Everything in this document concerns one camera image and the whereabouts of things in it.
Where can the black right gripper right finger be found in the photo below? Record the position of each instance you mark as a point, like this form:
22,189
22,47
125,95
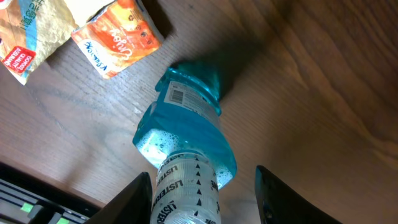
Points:
279,204

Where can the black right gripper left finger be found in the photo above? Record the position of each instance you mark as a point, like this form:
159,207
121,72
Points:
131,206

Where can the teal mouthwash bottle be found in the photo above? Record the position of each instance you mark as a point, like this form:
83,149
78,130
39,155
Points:
181,136

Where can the small orange candy box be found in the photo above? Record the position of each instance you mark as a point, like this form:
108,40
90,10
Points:
119,36

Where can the yellow snack bag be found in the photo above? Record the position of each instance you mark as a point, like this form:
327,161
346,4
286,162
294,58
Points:
31,30

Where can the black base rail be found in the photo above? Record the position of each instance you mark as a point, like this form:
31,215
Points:
26,199

